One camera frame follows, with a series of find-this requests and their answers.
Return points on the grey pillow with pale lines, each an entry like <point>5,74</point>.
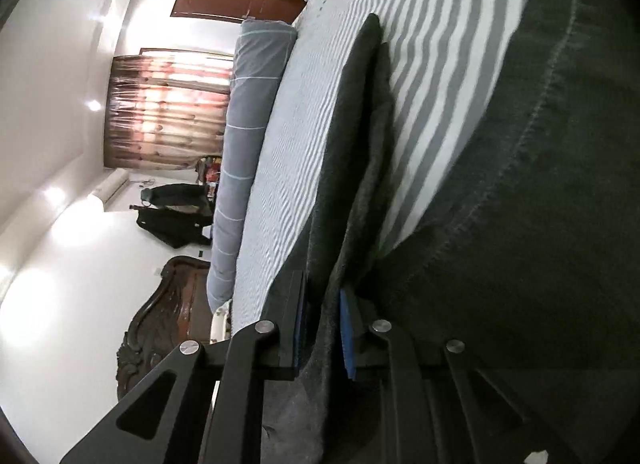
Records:
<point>245,143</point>

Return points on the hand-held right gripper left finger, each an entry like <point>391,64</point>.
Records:
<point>299,329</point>

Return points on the small colourful clutter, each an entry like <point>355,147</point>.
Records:
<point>211,173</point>

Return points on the dark grey denim pants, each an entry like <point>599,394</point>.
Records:
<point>525,194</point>

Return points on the black hanging clothes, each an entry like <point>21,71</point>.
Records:
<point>170,224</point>

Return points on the carved dark wooden headboard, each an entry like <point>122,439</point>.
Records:
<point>165,304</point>

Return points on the white air conditioner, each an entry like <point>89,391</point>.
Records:
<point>107,189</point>

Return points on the reddish brown window curtain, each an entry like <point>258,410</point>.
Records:
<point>165,108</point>

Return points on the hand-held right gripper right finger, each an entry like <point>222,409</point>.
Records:
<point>348,344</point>

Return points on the grey striped bed sheet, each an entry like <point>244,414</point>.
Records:
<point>310,143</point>

